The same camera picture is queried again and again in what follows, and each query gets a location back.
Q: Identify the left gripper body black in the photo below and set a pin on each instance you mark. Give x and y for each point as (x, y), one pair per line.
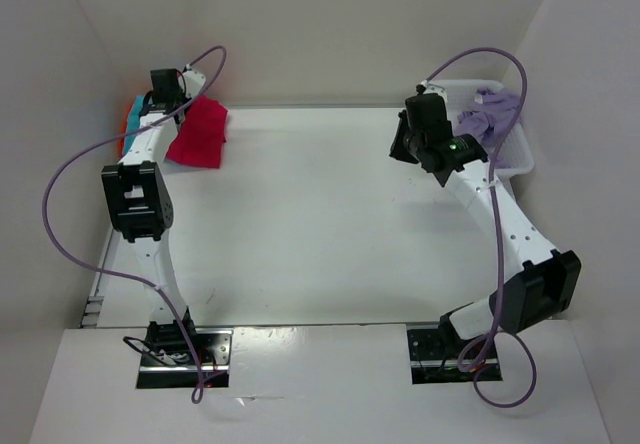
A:
(181, 98)

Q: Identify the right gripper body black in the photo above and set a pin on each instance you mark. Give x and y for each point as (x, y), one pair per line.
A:
(413, 142)

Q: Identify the cyan t shirt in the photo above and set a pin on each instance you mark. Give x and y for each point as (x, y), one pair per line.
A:
(132, 122)

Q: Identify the orange t shirt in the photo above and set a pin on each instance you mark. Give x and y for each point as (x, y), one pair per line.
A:
(122, 124)

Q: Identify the magenta t shirt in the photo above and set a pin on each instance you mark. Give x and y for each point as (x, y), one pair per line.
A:
(202, 136)

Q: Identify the lavender t shirt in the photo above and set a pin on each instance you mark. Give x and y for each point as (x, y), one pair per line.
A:
(488, 116)

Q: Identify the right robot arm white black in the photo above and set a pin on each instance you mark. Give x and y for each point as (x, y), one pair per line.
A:
(538, 280)

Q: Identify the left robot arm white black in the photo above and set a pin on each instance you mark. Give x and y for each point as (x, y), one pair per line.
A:
(141, 210)

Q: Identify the white plastic basket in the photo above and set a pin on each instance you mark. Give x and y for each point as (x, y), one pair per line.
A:
(515, 154)

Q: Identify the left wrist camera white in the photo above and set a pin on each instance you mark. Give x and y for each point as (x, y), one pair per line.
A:
(192, 82)

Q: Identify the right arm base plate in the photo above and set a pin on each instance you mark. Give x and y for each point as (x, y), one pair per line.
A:
(432, 362)

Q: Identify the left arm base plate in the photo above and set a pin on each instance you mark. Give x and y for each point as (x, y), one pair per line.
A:
(173, 369)

